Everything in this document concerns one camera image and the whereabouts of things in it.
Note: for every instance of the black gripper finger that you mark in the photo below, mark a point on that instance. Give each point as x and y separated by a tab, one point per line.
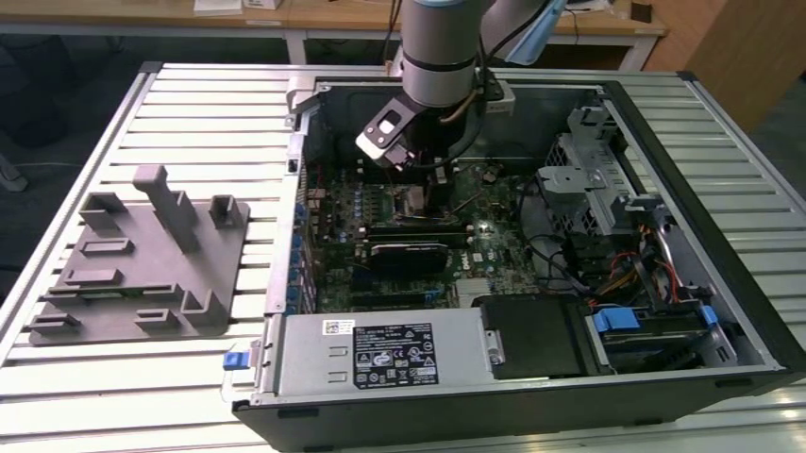
441	193

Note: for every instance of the silver CPU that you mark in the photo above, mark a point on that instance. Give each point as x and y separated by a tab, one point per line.
415	198

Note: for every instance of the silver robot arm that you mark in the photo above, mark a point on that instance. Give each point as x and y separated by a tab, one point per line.
441	47

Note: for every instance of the CPU socket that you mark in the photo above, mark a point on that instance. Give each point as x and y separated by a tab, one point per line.
398	200

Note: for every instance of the round coin battery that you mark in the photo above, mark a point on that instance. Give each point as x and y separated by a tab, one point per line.
489	176

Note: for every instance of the black graphics card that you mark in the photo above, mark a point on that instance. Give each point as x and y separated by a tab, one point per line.
410	259

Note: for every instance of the green motherboard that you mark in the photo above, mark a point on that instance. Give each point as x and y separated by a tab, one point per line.
503	255

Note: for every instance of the silver metal disk bay cage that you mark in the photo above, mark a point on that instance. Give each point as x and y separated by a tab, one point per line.
566	181

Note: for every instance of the silver finned heat sink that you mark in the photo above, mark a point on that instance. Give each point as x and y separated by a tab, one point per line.
474	290

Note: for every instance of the grey plastic case latch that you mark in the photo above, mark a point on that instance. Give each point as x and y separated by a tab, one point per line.
299	89

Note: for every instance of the black plastic shroud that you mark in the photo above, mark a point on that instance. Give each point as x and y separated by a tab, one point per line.
536	337

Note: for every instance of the silver power supply unit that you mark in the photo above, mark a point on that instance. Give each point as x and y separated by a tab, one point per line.
315	349

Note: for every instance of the hard disk in blue carrier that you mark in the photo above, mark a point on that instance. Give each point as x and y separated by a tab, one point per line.
620	323

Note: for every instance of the white box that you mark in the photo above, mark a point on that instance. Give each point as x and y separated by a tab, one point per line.
217	5
262	4

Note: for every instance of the small dark box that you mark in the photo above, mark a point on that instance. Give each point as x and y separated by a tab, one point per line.
642	11

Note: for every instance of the blue release latch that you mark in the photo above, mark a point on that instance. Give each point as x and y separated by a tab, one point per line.
237	359

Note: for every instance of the grey parts rack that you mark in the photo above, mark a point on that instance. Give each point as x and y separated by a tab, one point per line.
158	283

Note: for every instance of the black open PC case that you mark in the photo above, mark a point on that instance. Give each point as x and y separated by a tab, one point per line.
441	424

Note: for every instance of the wooden cabinet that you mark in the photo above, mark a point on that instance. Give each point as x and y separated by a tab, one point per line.
749	56

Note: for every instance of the wooden desk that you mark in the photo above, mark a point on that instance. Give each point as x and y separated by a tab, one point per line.
158	21

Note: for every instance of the green RAM stick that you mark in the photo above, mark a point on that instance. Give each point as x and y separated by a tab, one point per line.
117	293

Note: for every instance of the grey chair base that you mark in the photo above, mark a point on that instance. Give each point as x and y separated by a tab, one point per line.
12	181

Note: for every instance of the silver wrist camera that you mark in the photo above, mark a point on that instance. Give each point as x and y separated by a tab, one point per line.
385	132

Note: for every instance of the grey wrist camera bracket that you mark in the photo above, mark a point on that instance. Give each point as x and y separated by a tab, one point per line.
503	96

